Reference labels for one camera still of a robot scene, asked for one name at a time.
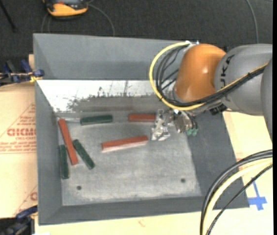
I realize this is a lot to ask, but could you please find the brown cardboard board, red print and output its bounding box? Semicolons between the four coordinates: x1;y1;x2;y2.
0;72;39;220

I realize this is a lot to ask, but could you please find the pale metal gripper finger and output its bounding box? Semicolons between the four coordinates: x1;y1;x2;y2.
151;127;171;142
155;109;167;129

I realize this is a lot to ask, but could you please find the red-brown flat block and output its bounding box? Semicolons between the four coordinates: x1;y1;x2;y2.
101;135;149;154
58;118;79;166
128;113;157;123

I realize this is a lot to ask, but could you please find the grey metal bin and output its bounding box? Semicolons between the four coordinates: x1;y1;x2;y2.
32;33;250;225

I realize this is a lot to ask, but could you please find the black cylinder on white bracket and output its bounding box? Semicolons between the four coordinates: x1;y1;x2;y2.
209;105;227;115

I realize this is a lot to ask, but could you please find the dark green flat block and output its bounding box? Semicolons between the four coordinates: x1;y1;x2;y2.
72;139;96;170
80;114;114;126
59;144;70;180

